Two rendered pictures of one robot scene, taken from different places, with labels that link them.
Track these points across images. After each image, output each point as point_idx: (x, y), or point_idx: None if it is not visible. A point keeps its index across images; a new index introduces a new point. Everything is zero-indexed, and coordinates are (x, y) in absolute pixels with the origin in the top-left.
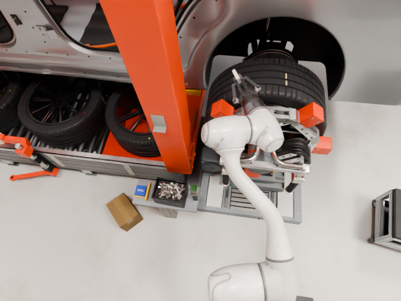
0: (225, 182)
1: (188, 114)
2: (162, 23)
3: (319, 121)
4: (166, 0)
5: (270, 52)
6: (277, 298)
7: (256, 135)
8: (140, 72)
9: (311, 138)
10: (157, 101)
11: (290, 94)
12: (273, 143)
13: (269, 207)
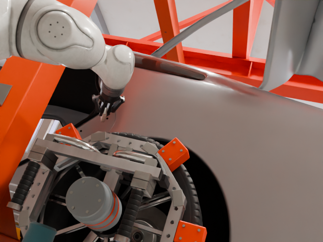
0: (18, 189)
1: (25, 146)
2: (75, 4)
3: (182, 150)
4: (83, 12)
5: (144, 204)
6: (55, 1)
7: (109, 47)
8: None
9: (174, 190)
10: (22, 64)
11: (155, 141)
12: (122, 46)
13: None
